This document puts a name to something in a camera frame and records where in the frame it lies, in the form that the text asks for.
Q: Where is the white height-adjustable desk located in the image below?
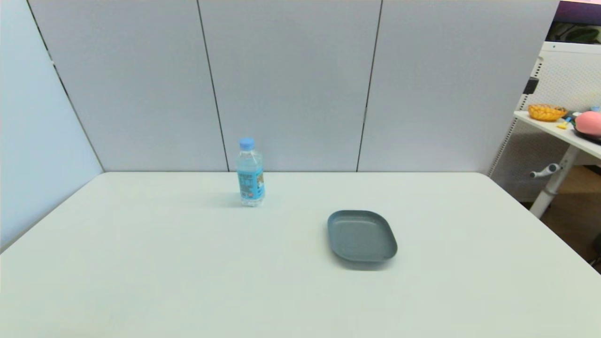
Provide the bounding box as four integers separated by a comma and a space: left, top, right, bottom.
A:
514, 110, 601, 219

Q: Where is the orange woven basket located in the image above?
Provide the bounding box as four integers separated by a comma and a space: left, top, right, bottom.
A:
528, 104, 568, 122

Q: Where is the grey desk crank handle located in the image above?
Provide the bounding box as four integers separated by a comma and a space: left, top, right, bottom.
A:
531, 163, 562, 179

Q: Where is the grey rounded plastic plate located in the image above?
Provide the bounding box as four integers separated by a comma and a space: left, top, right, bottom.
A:
327, 210, 399, 262

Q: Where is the black dish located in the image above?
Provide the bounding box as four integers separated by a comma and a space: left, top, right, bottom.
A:
570, 123, 601, 144

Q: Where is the white perforated pegboard panel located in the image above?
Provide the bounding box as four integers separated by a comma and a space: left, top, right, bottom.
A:
488, 41, 601, 202

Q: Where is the clear soda water bottle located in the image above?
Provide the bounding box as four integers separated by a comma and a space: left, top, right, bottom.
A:
236, 137, 266, 207

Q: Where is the pink round plush object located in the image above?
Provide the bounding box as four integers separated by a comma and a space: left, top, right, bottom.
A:
575, 111, 601, 137

